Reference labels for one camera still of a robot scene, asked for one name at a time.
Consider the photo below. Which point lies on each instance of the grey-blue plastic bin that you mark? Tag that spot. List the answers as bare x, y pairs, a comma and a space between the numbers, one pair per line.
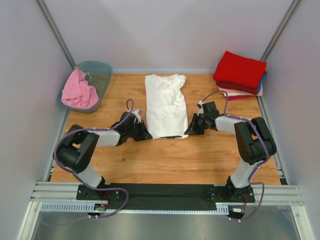
98, 75

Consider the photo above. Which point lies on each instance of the left aluminium side rail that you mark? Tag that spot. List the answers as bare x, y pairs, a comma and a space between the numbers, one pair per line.
61, 133

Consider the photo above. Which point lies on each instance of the aluminium side rail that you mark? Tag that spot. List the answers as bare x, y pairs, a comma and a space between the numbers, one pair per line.
276, 156
61, 133

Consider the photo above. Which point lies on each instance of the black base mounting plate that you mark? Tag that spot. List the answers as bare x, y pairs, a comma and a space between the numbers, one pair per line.
182, 196

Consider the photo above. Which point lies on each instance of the grey slotted cable duct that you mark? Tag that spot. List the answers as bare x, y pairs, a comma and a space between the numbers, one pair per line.
90, 207

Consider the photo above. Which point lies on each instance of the right aluminium side rail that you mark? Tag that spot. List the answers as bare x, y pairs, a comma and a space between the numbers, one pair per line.
276, 156

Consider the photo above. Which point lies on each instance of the left aluminium corner post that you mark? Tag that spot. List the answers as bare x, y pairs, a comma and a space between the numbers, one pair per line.
55, 31

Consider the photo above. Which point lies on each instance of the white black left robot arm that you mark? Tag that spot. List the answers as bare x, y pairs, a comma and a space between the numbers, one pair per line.
75, 151

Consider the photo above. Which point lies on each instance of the pink crumpled t shirt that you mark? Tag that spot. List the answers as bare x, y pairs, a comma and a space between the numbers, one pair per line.
77, 93

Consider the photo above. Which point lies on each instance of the right aluminium corner post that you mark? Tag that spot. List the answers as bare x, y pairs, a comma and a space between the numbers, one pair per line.
294, 5

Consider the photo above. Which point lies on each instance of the pink folded t shirt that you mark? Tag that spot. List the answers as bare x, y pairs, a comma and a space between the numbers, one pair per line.
234, 91

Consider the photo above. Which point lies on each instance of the cream folded t shirt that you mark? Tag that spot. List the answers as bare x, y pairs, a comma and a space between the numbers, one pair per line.
231, 94

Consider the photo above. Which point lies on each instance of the aluminium frame rail front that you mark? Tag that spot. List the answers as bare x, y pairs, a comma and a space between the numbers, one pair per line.
274, 195

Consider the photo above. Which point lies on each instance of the dark red folded t shirt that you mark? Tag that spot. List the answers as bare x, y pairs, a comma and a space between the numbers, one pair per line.
239, 87

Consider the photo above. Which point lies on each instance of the blue folded t shirt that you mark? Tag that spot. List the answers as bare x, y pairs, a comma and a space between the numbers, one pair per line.
263, 78

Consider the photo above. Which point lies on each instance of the crimson folded t shirt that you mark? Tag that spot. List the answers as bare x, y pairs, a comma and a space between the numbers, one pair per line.
231, 98

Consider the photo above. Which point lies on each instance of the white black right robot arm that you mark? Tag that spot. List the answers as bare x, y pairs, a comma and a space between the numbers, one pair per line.
254, 141

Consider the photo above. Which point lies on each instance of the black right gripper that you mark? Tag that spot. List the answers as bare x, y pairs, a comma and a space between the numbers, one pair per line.
192, 129

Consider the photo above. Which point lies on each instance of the aluminium corner post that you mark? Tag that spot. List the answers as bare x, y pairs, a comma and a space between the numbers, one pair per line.
294, 5
55, 31

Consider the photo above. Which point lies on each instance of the white t shirt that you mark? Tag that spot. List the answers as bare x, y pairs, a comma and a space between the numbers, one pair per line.
166, 109

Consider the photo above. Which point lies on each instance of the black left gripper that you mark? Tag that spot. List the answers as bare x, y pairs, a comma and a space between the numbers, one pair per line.
144, 134

